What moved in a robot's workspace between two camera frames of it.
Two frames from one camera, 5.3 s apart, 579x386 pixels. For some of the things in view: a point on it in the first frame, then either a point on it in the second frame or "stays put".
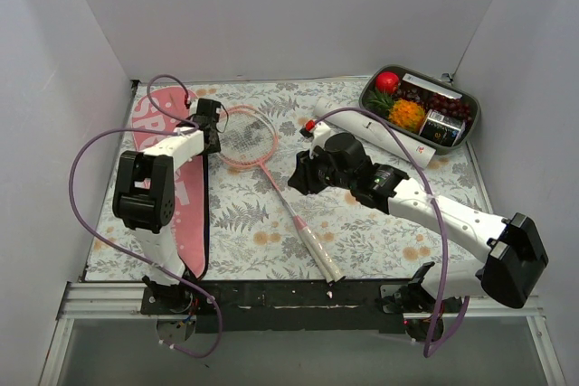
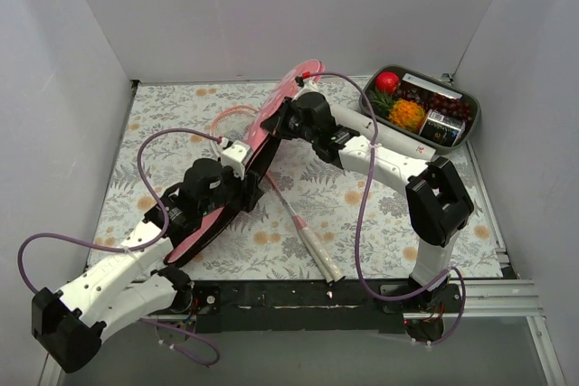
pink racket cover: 158,116 -> 263,141
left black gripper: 213,134 -> 252,184
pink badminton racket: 249,138 stays put
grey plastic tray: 426,109 stays put
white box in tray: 435,88 stays put
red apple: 387,81 stays put
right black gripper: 306,174 -> 280,117
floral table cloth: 260,227 stays put
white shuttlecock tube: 366,127 stays put
